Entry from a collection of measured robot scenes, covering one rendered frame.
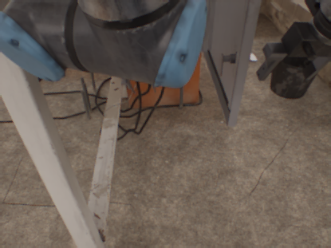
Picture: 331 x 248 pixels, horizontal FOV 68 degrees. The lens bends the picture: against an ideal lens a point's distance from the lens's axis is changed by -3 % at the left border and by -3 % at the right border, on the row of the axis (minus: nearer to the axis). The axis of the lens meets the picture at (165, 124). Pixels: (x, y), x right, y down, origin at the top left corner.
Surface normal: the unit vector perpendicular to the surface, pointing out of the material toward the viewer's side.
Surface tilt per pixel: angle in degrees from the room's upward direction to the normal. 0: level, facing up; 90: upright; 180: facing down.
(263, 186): 0
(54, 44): 83
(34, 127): 80
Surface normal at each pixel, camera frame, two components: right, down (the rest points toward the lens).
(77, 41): -0.37, 0.47
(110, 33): -0.38, 0.85
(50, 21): -0.33, 0.11
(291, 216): -0.03, -0.73
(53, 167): 0.02, 0.55
